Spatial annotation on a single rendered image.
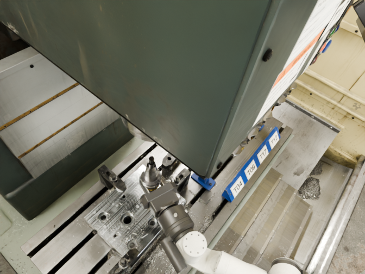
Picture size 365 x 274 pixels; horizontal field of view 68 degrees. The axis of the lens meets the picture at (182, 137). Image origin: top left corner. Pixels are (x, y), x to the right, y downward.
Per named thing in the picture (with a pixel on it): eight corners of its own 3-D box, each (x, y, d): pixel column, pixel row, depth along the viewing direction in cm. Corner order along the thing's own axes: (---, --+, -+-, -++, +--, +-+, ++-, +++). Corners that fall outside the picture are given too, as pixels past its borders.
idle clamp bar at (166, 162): (199, 137, 130) (201, 129, 125) (168, 175, 116) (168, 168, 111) (191, 132, 131) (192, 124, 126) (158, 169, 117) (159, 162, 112)
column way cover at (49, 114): (123, 118, 132) (112, 19, 90) (34, 183, 108) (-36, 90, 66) (115, 112, 133) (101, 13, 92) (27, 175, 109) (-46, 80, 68)
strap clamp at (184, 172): (188, 184, 115) (193, 166, 103) (167, 206, 108) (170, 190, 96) (182, 179, 116) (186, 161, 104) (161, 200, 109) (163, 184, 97)
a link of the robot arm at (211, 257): (187, 230, 76) (232, 252, 73) (184, 238, 83) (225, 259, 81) (177, 251, 72) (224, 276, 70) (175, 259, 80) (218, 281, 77)
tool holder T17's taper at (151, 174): (152, 166, 85) (152, 155, 80) (161, 176, 84) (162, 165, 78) (140, 175, 83) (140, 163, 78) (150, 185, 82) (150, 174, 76)
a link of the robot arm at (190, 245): (191, 209, 76) (215, 245, 71) (188, 222, 85) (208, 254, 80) (156, 230, 72) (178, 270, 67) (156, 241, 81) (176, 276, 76)
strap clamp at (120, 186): (129, 197, 109) (127, 179, 97) (123, 202, 107) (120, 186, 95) (107, 176, 113) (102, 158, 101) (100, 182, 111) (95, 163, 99)
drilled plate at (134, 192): (185, 205, 105) (187, 200, 101) (131, 267, 90) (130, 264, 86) (143, 170, 112) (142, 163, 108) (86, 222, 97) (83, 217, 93)
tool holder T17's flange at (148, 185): (152, 167, 88) (152, 163, 86) (164, 180, 86) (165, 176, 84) (137, 178, 85) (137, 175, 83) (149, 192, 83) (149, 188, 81)
